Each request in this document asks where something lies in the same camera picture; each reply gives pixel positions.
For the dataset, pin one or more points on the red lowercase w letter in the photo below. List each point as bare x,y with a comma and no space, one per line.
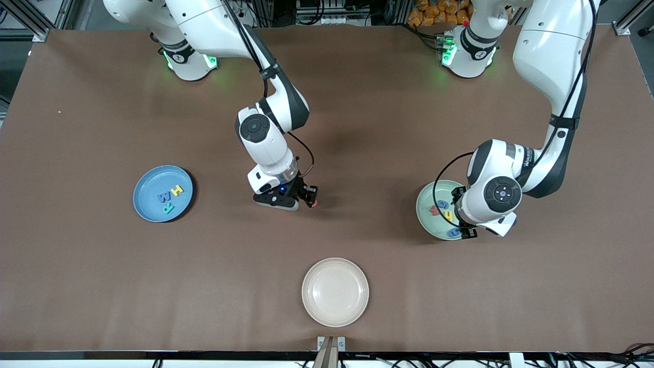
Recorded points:
435,208

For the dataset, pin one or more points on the small white box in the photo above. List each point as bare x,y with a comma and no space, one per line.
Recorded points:
516,360

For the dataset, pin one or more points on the aluminium frame profile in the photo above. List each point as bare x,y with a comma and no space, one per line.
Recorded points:
631,20
36,25

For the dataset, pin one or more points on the teal uppercase R letter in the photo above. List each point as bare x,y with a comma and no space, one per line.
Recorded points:
168,209

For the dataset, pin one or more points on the blue plate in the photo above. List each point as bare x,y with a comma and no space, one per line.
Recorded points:
150,207

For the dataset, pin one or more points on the yellow uppercase H letter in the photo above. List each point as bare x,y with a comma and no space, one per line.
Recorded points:
177,191

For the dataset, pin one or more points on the blue uppercase M letter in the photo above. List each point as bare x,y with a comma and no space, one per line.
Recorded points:
164,198

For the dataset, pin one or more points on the blue lowercase m letter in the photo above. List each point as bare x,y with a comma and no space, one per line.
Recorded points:
453,233

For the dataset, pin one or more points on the cream plate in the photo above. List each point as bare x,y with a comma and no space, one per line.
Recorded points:
334,294

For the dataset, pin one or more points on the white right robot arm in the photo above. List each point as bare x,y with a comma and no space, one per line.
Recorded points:
214,30

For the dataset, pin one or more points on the metal table edge bracket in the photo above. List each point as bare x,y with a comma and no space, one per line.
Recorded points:
331,345

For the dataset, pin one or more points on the white power strip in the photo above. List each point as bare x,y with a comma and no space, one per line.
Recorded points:
234,6

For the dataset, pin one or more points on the brown table cover sheet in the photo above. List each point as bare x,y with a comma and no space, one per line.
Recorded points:
327,102

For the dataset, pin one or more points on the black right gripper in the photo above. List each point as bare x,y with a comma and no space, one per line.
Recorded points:
297,187

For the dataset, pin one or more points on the bag of orange items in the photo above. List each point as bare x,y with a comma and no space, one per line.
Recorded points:
439,13

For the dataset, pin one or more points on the green plate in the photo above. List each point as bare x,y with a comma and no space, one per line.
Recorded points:
426,217

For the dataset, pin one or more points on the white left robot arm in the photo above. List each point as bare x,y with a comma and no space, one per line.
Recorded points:
552,51

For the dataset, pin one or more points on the black table edge rail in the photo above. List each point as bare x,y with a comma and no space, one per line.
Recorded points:
102,354

